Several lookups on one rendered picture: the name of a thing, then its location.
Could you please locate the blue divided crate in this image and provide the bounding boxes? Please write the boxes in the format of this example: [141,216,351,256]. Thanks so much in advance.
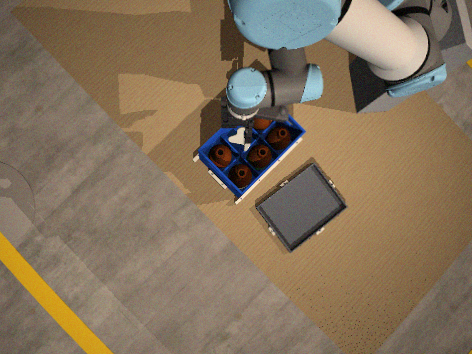
[198,115,306,198]

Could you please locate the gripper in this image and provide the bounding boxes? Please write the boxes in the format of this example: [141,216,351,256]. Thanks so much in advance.
[221,96,254,151]

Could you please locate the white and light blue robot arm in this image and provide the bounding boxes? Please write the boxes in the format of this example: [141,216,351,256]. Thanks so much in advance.
[226,0,452,123]

